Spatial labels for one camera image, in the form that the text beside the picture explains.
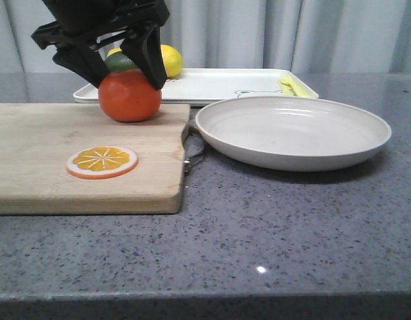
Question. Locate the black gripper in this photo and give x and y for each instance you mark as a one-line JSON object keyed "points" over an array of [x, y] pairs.
{"points": [[98, 23]]}

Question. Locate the orange mandarin fruit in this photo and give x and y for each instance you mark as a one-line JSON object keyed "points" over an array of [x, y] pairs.
{"points": [[128, 96]]}

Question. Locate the beige round plate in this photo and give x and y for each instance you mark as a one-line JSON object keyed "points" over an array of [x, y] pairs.
{"points": [[292, 133]]}

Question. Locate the white rectangular tray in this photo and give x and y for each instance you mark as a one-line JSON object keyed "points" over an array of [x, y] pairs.
{"points": [[199, 87]]}

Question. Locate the yellow lemon behind lime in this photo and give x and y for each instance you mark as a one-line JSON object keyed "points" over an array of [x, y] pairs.
{"points": [[114, 50]]}

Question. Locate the green lime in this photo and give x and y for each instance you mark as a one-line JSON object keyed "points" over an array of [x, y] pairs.
{"points": [[119, 62]]}

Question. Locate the orange slice disc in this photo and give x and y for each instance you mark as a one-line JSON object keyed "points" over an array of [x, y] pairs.
{"points": [[102, 162]]}

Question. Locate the wooden cutting board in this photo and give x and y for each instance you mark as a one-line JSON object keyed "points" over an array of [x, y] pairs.
{"points": [[36, 140]]}

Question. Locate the yellow plastic fork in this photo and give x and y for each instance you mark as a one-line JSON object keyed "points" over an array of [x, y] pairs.
{"points": [[291, 87]]}

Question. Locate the grey curtain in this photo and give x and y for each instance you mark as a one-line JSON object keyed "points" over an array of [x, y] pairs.
{"points": [[299, 36]]}

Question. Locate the metal cutting board handle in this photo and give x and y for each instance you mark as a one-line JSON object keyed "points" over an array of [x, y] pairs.
{"points": [[194, 147]]}

